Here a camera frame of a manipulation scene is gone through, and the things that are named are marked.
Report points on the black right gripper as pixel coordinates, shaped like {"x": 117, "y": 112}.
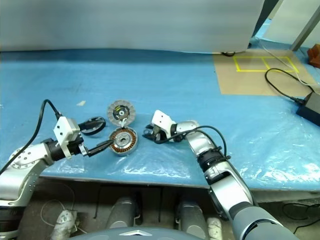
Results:
{"x": 160, "y": 136}

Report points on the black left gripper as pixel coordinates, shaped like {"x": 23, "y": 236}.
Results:
{"x": 76, "y": 147}

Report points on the black spoked rotor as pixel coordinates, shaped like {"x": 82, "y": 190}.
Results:
{"x": 93, "y": 127}

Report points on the motor housing with copper windings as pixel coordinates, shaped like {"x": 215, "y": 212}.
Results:
{"x": 125, "y": 141}

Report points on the grey round motor lid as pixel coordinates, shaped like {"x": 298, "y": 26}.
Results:
{"x": 121, "y": 112}

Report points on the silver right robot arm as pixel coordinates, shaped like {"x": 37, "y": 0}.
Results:
{"x": 225, "y": 185}

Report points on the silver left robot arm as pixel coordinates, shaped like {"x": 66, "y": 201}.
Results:
{"x": 22, "y": 160}

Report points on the blue plastic table cover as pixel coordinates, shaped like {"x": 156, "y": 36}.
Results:
{"x": 160, "y": 87}

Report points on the small white scrap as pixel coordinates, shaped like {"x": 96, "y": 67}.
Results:
{"x": 81, "y": 102}

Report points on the grey robot left leg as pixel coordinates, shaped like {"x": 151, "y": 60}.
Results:
{"x": 122, "y": 212}

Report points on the grey robot leg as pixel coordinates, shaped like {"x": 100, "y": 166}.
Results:
{"x": 122, "y": 212}
{"x": 191, "y": 217}

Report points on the white robot left foot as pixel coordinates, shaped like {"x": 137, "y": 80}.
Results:
{"x": 63, "y": 222}

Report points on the white robot foot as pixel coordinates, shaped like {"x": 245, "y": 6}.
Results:
{"x": 63, "y": 222}
{"x": 215, "y": 225}

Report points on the grey robot right leg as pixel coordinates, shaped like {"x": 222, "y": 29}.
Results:
{"x": 191, "y": 217}

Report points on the grey robot torso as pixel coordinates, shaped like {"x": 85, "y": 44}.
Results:
{"x": 135, "y": 235}

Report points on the white robot right foot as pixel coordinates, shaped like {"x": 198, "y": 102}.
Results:
{"x": 215, "y": 225}

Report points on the brown cardboard sheet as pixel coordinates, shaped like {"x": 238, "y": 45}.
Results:
{"x": 250, "y": 80}

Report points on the large white board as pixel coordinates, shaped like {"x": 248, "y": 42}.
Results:
{"x": 125, "y": 22}

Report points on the yellow tape rectangle marking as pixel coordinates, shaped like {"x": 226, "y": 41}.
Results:
{"x": 263, "y": 70}

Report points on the black power adapter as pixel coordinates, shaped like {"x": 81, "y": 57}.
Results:
{"x": 311, "y": 106}

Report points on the white side panel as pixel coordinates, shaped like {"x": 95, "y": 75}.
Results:
{"x": 287, "y": 17}

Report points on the reddish brown block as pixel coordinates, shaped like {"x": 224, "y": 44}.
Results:
{"x": 315, "y": 55}

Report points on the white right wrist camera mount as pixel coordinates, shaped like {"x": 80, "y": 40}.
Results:
{"x": 161, "y": 118}

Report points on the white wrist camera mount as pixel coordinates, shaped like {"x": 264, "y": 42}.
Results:
{"x": 60, "y": 128}
{"x": 161, "y": 118}

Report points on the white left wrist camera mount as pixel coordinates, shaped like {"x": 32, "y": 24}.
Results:
{"x": 60, "y": 128}

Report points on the grey metal post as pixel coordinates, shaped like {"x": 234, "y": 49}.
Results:
{"x": 306, "y": 27}

